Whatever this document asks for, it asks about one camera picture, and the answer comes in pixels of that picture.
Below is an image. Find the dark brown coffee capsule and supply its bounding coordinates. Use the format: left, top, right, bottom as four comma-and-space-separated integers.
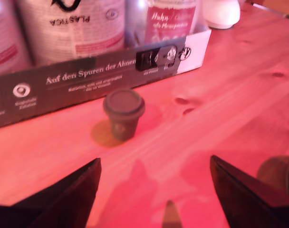
103, 88, 145, 141

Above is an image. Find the dark grey cardboard tray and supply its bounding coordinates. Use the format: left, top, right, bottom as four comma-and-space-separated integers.
0, 29, 212, 130

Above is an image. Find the tin can black triangle mark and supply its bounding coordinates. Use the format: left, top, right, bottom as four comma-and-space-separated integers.
16, 0, 126, 66

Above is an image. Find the small white round camera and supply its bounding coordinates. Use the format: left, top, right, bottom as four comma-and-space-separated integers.
202, 0, 241, 30

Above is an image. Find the yellow cartoon print mug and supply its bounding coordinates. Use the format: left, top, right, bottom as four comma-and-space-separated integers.
257, 155, 289, 197

